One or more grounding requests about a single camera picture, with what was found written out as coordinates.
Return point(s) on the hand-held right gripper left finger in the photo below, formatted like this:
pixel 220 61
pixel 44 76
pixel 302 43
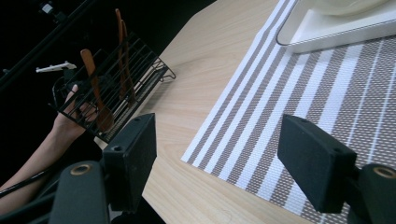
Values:
pixel 130 161

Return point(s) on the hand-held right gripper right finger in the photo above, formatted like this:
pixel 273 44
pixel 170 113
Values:
pixel 317 168

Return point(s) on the wooden spoon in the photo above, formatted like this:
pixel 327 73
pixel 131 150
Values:
pixel 104 119

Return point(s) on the black metal stand pole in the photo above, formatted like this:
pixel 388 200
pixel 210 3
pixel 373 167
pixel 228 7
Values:
pixel 46 39

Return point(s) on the wooden chopstick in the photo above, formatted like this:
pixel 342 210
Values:
pixel 128 71
pixel 120 56

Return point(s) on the striped woven placemat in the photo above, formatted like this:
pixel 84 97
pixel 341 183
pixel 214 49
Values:
pixel 311 93

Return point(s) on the white square tray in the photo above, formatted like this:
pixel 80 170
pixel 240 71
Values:
pixel 330 32

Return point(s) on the cream bowl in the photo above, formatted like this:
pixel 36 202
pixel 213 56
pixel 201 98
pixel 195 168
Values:
pixel 348 7

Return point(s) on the camera on stand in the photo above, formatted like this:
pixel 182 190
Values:
pixel 47 8

